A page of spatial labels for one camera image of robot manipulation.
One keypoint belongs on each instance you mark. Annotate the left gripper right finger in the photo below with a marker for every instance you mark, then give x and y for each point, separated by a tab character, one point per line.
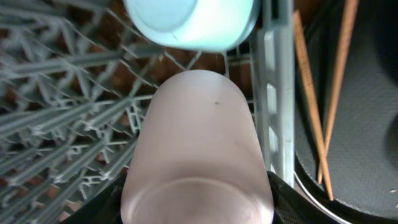
291	207

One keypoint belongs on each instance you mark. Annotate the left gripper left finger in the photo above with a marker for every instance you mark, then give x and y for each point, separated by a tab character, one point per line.
105	208

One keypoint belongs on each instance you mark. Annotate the pink plastic cup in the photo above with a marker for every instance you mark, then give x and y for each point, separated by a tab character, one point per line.
197	157

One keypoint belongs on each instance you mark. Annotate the blue plastic cup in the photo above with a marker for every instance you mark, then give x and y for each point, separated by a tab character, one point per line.
207	25

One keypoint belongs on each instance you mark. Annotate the grey dishwasher rack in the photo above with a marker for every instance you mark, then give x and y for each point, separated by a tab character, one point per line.
77	79

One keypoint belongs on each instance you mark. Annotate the round black tray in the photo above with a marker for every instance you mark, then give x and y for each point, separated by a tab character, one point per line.
362	155

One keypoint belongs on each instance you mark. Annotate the right wooden chopstick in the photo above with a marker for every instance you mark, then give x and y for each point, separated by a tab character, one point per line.
342	50

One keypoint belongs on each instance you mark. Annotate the wooden chopstick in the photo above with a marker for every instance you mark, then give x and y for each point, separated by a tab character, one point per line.
304	66
342	50

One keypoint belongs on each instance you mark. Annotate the left wooden chopstick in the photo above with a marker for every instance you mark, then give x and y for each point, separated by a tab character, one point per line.
304	66

